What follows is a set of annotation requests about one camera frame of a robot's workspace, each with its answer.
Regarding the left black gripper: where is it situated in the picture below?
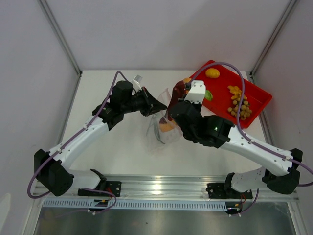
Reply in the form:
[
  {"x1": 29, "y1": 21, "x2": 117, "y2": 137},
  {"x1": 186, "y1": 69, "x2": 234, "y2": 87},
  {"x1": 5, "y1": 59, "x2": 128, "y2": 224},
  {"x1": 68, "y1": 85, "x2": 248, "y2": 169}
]
[{"x1": 122, "y1": 87, "x2": 167, "y2": 117}]

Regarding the green onion toy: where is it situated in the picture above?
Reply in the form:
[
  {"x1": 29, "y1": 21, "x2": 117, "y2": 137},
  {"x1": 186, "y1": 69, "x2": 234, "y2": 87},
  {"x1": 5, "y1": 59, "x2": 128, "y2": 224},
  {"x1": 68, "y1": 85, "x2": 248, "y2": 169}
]
[{"x1": 146, "y1": 114, "x2": 165, "y2": 144}]

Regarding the clear pink zip top bag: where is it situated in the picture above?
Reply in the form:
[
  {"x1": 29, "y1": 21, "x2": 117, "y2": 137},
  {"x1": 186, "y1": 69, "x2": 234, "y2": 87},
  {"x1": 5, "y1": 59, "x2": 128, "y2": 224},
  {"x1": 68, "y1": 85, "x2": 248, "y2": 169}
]
[{"x1": 145, "y1": 87, "x2": 183, "y2": 154}]

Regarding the brown longan bunch toy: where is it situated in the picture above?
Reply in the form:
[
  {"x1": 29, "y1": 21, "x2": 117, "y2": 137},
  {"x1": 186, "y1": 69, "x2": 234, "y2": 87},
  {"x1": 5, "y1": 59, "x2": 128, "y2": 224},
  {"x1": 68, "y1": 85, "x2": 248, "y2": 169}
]
[{"x1": 227, "y1": 95, "x2": 252, "y2": 120}]

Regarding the yellow ginger toy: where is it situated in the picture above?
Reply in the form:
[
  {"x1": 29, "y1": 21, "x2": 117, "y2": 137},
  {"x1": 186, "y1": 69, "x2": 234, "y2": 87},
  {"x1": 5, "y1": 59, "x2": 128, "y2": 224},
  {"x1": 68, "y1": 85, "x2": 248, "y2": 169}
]
[{"x1": 227, "y1": 86, "x2": 242, "y2": 100}]

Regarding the red brown meat slice toy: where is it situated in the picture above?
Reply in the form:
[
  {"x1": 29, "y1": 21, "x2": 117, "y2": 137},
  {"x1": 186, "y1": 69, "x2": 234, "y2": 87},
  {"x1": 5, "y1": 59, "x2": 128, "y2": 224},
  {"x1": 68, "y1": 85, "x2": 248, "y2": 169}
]
[{"x1": 167, "y1": 78, "x2": 191, "y2": 111}]

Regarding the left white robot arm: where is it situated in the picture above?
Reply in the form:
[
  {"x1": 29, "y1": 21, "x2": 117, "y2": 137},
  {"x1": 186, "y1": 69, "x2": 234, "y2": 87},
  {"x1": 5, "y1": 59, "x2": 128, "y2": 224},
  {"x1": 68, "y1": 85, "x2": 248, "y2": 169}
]
[{"x1": 34, "y1": 81, "x2": 167, "y2": 196}]

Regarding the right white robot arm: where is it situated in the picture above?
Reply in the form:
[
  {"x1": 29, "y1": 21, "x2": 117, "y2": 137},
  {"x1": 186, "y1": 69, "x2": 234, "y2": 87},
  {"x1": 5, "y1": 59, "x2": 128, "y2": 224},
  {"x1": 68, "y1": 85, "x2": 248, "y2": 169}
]
[{"x1": 169, "y1": 101, "x2": 302, "y2": 198}]

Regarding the green vegetable toy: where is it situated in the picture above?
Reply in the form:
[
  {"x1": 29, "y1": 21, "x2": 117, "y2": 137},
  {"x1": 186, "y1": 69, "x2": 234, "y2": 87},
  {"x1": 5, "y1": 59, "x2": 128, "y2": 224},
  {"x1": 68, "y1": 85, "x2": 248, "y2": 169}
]
[{"x1": 205, "y1": 90, "x2": 213, "y2": 101}]

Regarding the yellow potato toy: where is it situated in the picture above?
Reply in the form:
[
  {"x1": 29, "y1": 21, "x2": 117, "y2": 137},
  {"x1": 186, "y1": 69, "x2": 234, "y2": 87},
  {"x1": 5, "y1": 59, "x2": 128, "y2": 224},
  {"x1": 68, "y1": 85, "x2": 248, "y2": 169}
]
[{"x1": 205, "y1": 68, "x2": 220, "y2": 79}]

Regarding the red plastic tray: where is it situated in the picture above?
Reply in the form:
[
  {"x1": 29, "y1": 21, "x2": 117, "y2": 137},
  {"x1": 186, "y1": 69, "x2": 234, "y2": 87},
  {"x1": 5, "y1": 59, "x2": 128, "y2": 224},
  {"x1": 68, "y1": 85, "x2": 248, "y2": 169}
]
[{"x1": 190, "y1": 65, "x2": 272, "y2": 129}]

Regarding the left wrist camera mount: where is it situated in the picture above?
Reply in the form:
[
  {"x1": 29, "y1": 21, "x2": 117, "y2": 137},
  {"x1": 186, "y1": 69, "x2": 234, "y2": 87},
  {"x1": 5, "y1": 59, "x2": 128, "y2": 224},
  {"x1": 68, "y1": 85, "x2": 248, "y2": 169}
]
[{"x1": 132, "y1": 75, "x2": 142, "y2": 92}]

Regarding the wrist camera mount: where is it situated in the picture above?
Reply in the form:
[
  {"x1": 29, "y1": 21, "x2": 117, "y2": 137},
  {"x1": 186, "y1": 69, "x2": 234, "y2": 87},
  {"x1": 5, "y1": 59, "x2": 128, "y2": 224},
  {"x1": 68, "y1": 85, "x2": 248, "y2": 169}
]
[
  {"x1": 183, "y1": 80, "x2": 206, "y2": 104},
  {"x1": 132, "y1": 75, "x2": 142, "y2": 92}
]

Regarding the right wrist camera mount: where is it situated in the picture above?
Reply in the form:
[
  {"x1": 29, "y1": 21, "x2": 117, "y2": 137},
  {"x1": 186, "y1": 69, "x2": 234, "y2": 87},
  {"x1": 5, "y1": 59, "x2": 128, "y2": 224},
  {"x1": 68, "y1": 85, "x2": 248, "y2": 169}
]
[{"x1": 183, "y1": 80, "x2": 206, "y2": 104}]

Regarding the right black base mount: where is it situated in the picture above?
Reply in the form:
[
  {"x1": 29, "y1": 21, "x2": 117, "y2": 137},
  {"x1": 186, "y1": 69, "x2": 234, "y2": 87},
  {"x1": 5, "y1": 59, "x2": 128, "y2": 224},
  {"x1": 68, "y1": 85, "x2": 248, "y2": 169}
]
[{"x1": 206, "y1": 173, "x2": 252, "y2": 199}]

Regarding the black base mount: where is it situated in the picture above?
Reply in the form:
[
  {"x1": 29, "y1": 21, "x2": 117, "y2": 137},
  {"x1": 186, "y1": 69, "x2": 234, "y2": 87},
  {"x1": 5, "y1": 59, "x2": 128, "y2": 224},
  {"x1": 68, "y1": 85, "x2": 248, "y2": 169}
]
[
  {"x1": 206, "y1": 173, "x2": 252, "y2": 199},
  {"x1": 78, "y1": 169, "x2": 122, "y2": 197}
]

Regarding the aluminium frame rail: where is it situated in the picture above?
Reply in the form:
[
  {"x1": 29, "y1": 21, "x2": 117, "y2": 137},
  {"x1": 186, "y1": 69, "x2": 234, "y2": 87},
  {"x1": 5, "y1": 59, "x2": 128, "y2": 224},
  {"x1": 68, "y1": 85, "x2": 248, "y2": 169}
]
[{"x1": 31, "y1": 175, "x2": 299, "y2": 202}]

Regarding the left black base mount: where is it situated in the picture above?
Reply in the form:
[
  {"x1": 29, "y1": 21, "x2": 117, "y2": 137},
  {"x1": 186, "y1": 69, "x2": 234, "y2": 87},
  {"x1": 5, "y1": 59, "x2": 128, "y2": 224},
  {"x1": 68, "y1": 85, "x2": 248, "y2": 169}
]
[{"x1": 78, "y1": 169, "x2": 122, "y2": 197}]

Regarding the white slotted cable duct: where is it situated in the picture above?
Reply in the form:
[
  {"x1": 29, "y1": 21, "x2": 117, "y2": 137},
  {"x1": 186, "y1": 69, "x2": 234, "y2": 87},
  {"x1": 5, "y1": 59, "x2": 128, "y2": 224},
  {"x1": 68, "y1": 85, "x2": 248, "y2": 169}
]
[{"x1": 43, "y1": 198, "x2": 227, "y2": 211}]

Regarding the left corner aluminium post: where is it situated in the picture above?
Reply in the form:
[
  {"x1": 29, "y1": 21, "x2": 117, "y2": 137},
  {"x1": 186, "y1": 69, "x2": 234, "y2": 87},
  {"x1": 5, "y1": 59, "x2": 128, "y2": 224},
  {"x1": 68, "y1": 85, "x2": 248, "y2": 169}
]
[{"x1": 37, "y1": 0, "x2": 82, "y2": 76}]

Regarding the corner aluminium post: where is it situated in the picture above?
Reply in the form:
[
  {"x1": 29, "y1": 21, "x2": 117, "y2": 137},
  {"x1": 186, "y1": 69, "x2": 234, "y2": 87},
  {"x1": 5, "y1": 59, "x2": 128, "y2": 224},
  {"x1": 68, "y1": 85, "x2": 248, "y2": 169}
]
[
  {"x1": 37, "y1": 0, "x2": 82, "y2": 76},
  {"x1": 249, "y1": 0, "x2": 300, "y2": 81}
]

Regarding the right corner aluminium post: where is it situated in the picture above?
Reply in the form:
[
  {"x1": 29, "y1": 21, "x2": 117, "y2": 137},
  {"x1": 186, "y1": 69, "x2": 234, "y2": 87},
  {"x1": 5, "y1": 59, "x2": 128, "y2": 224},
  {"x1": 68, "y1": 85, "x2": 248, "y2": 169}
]
[{"x1": 249, "y1": 0, "x2": 300, "y2": 81}]

